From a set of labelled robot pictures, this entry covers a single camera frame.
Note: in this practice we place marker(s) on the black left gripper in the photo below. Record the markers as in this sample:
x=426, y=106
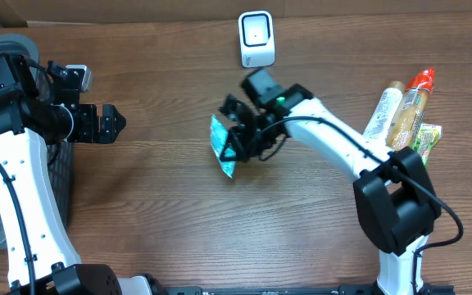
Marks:
x=97, y=123

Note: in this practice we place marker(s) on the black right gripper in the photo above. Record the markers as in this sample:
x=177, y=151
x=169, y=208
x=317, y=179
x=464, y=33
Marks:
x=251, y=133

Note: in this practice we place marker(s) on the teal snack packet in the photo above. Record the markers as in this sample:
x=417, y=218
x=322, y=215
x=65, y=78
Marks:
x=218, y=137

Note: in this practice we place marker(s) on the white tube with gold cap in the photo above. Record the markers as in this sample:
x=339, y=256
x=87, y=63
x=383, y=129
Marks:
x=379, y=124

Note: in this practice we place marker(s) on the orange spaghetti packet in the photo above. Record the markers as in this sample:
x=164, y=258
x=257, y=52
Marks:
x=410, y=113

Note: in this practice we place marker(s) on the green tea packet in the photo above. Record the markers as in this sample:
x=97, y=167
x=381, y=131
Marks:
x=427, y=137

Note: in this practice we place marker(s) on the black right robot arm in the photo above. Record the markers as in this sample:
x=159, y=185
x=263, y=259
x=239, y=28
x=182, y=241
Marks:
x=393, y=192

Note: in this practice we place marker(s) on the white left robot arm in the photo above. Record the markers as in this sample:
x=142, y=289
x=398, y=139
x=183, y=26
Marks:
x=40, y=107

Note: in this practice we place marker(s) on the white barcode scanner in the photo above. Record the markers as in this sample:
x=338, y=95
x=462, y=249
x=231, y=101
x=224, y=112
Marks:
x=256, y=39

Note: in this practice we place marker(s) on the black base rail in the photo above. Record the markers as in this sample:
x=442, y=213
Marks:
x=347, y=289

